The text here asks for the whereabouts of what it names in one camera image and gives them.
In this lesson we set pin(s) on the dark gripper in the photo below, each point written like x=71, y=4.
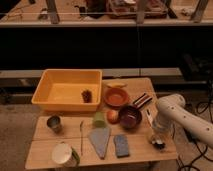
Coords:
x=156, y=141

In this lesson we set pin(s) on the white handled brush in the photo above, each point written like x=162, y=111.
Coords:
x=149, y=116

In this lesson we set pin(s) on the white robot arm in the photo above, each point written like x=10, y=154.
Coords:
x=172, y=108

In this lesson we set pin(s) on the purple bowl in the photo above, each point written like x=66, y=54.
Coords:
x=129, y=117

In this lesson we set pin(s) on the black floor box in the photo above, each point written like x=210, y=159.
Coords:
x=190, y=137

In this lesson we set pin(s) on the blue sponge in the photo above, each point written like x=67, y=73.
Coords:
x=121, y=146

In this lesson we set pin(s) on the wooden table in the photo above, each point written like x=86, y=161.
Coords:
x=141, y=151

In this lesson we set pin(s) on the striped dark block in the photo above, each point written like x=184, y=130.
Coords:
x=142, y=100

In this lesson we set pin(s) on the orange fruit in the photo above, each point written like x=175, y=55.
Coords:
x=112, y=116

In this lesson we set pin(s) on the grey triangular cloth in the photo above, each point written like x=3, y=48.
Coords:
x=99, y=138

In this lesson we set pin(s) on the green cup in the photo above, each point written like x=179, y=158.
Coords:
x=99, y=120

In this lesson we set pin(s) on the orange plate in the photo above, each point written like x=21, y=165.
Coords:
x=116, y=97

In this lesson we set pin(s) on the yellow banana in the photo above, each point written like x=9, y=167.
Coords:
x=116, y=85

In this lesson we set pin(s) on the metal fork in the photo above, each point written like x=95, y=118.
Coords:
x=81, y=136

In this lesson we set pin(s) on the brown pine cone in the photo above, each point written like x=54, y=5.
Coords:
x=87, y=96

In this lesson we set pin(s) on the small metal cup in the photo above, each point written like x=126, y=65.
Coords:
x=54, y=123

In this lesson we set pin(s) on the yellow plastic tub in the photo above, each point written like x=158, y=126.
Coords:
x=61, y=89

